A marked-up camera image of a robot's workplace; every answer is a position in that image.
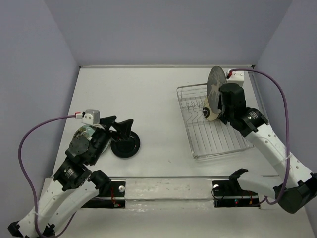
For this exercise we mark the black round plate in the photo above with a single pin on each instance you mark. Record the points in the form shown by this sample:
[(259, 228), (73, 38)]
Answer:
[(128, 148)]

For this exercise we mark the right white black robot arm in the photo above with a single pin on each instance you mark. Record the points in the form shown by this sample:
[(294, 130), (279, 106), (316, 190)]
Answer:
[(254, 156)]

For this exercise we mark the cream floral ceramic plate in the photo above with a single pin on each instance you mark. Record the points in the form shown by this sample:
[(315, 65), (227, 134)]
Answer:
[(208, 113)]

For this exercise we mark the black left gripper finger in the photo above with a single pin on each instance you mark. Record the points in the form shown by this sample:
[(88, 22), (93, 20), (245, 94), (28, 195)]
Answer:
[(107, 122), (123, 129)]

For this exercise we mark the grey reindeer snowflake plate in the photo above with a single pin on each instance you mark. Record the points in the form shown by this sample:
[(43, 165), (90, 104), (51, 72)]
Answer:
[(216, 79)]

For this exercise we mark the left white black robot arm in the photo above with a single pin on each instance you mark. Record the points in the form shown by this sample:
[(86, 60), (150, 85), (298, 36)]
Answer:
[(73, 184)]

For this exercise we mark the metal wire dish rack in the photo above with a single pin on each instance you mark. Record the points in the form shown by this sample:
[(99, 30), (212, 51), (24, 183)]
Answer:
[(203, 134)]

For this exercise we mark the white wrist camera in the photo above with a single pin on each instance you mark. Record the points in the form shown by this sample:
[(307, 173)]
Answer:
[(91, 117), (237, 77)]

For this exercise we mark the light green floral plate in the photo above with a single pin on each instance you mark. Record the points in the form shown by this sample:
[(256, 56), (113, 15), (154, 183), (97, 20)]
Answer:
[(83, 137)]

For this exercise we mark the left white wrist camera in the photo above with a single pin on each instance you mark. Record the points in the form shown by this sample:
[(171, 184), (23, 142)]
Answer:
[(91, 117)]

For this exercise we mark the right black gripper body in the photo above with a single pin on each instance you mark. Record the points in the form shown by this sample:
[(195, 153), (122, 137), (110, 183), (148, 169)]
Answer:
[(226, 114)]

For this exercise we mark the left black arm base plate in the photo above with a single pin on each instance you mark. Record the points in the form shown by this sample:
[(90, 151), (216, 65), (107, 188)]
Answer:
[(114, 198)]

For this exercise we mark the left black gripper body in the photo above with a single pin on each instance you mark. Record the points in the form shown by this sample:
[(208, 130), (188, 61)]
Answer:
[(101, 138)]

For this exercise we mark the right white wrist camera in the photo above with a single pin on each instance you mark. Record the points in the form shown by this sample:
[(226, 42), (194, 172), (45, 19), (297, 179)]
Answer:
[(237, 77)]

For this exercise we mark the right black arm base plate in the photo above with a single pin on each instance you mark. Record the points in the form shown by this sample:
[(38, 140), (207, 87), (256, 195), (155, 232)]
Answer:
[(226, 195)]

